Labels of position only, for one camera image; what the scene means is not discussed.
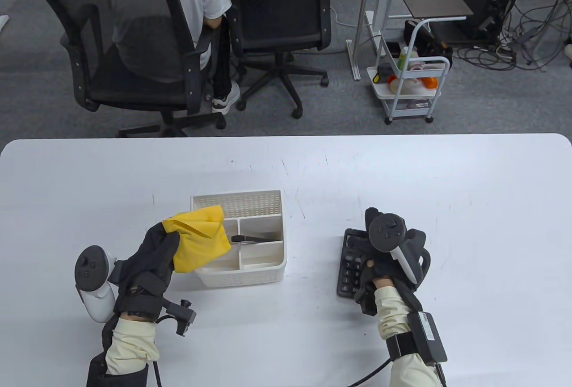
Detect person's left hand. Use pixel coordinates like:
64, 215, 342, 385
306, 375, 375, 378
114, 221, 181, 321

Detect person's right hand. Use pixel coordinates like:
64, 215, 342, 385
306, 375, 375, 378
346, 207, 432, 316

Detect yellow cloth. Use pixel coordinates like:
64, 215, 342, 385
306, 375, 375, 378
161, 205, 232, 274

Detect black calculator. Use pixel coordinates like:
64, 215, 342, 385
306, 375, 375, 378
336, 228, 372, 299

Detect person's left forearm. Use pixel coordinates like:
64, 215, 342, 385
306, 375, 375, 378
88, 315, 161, 387

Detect person's right forearm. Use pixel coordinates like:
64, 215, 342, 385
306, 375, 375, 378
374, 286, 444, 387

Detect black and white right controller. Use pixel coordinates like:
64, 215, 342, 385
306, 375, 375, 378
366, 213, 424, 286

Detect white and black left controller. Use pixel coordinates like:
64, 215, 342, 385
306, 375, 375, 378
74, 245, 118, 323

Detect black metal tweezers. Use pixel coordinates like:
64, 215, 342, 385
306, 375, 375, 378
231, 235, 283, 245

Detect white plastic organizer basket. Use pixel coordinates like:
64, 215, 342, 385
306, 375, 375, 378
190, 189, 288, 288

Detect white rolling utility cart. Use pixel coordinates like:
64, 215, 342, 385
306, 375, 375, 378
366, 16, 451, 125

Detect black mesh office chair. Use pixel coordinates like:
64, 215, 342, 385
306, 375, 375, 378
28, 0, 227, 138
223, 0, 339, 120

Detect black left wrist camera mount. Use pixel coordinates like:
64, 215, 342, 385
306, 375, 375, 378
154, 299, 198, 337

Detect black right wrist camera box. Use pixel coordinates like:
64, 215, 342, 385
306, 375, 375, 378
386, 311, 448, 363

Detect tangle of floor cables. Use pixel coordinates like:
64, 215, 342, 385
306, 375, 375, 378
451, 0, 572, 73

